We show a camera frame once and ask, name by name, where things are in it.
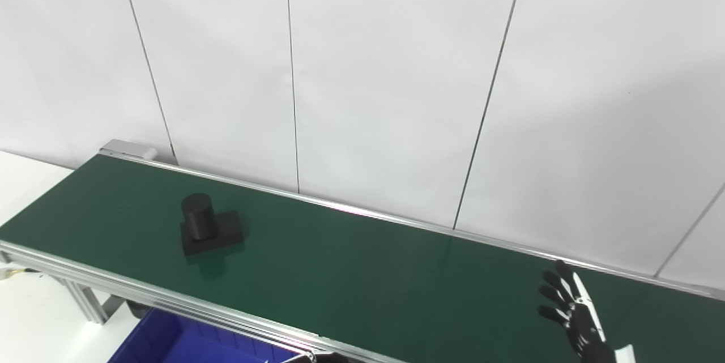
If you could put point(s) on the black block with cylinder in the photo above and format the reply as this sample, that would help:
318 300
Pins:
201 221

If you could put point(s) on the green conveyor belt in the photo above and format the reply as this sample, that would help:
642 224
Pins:
170 300
368 278

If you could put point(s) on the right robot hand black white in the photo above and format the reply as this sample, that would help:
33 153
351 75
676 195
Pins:
583 323

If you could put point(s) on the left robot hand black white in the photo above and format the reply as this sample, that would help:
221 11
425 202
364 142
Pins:
323 359

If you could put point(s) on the grey conveyor end box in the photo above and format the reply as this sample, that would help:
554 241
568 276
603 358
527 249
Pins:
127 149

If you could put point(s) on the blue bin with white plates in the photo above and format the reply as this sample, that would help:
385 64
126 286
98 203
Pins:
187 340

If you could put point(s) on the aluminium conveyor leg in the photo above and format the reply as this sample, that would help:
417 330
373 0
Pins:
85 300

